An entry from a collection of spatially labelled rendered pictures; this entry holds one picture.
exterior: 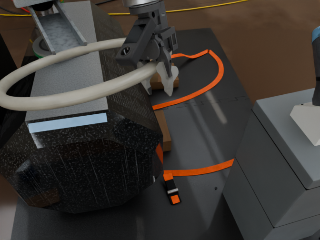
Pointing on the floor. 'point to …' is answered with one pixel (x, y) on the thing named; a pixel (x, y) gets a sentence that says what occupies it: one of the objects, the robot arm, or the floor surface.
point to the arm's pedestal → (275, 174)
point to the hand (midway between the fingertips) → (157, 92)
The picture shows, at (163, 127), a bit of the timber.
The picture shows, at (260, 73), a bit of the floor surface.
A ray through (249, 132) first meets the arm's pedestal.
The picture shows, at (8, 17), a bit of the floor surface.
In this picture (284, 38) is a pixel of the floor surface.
